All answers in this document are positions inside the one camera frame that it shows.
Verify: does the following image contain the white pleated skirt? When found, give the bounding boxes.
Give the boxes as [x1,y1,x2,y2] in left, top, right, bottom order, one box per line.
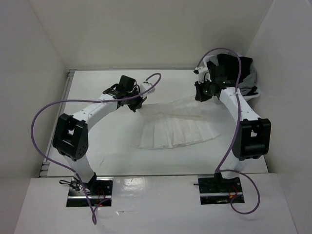
[131,96,221,150]

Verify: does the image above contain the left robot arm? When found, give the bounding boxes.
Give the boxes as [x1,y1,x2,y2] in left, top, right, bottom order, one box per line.
[53,75,152,195]

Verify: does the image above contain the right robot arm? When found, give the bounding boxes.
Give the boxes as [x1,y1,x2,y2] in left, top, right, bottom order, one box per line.
[194,66,271,193]

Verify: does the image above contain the white plastic basket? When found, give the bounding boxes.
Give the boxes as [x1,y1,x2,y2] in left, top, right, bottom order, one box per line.
[203,51,262,103]

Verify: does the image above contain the black skirt in basket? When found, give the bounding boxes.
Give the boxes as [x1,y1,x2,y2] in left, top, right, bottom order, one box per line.
[206,52,259,96]

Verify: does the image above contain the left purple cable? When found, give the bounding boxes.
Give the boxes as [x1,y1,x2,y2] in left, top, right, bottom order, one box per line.
[30,72,162,225]

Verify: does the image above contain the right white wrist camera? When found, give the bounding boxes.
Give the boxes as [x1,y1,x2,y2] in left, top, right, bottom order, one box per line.
[193,66,210,83]

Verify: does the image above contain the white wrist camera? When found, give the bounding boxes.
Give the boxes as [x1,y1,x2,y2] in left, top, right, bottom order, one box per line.
[139,82,155,95]
[193,66,210,83]

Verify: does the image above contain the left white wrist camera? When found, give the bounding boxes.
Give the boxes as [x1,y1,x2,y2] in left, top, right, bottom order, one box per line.
[139,82,155,95]

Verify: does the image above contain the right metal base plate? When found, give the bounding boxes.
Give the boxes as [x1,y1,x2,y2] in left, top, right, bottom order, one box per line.
[194,173,245,205]

